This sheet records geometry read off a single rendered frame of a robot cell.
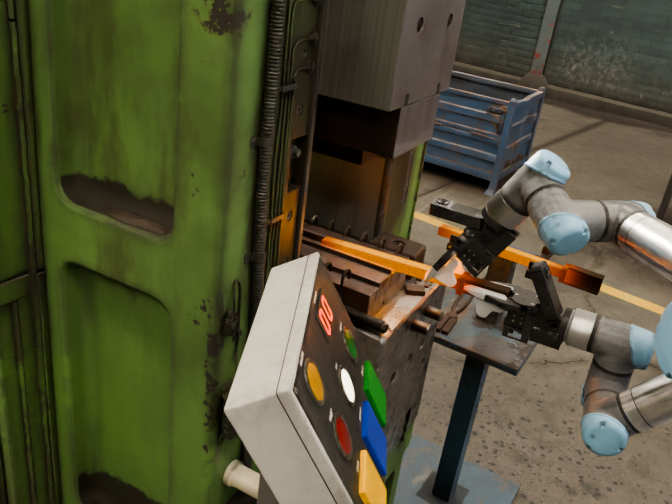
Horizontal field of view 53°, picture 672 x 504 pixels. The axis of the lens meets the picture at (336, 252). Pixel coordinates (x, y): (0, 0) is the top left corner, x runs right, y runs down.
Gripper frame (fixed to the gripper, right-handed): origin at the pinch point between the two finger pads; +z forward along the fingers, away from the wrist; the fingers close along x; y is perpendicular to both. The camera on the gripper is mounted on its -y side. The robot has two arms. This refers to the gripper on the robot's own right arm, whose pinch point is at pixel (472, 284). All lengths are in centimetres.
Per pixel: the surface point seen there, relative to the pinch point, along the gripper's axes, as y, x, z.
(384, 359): 15.8, -13.6, 11.4
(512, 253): 5.2, 33.4, -0.7
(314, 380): -15, -66, 1
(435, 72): -39.6, 2.6, 16.2
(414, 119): -31.6, -4.4, 16.4
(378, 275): 2.5, -4.7, 18.9
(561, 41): 30, 780, 129
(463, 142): 68, 357, 109
